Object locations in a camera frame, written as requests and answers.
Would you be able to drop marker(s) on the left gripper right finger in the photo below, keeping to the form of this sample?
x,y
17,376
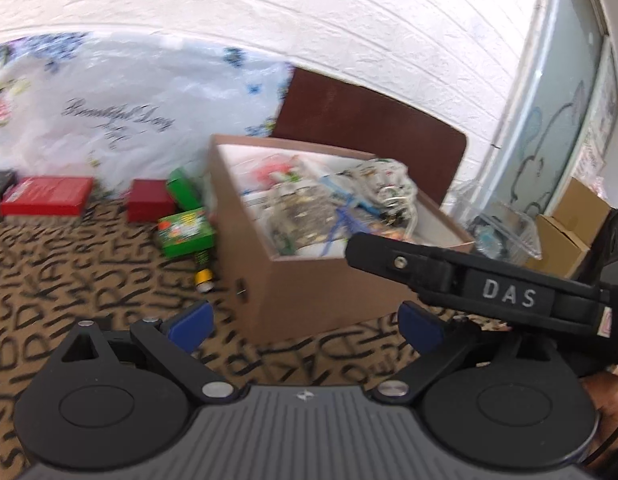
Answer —
x,y
423,330

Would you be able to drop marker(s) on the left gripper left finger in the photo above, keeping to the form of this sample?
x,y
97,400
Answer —
x,y
191,327

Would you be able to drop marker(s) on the green printed box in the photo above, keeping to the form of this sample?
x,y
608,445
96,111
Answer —
x,y
185,233

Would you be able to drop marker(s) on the person's right hand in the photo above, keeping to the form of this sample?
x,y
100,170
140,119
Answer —
x,y
603,391

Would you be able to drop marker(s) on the yellow green marker pen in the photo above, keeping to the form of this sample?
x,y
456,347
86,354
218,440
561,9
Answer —
x,y
204,279

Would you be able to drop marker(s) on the small cardboard carton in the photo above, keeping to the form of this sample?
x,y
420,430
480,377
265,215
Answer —
x,y
567,235

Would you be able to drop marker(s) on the clear plastic container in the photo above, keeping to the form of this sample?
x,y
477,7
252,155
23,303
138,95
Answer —
x,y
499,231

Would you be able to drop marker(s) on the small dark red box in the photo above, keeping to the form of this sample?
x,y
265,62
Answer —
x,y
148,200

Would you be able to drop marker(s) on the upright green box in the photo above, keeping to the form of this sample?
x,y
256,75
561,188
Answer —
x,y
183,190

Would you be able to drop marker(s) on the letter-patterned brown tablecloth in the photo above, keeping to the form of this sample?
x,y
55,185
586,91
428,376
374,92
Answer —
x,y
102,269

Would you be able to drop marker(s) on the cardboard storage box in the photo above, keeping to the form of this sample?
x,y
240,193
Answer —
x,y
279,297

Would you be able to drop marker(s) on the bag of dried goods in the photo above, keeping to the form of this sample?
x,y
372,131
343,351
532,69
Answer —
x,y
301,216

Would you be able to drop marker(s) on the white Beautiful Day plastic bag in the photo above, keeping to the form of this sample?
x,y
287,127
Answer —
x,y
119,107

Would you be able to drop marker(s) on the dark brown board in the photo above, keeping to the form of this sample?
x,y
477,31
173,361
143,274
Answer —
x,y
320,109

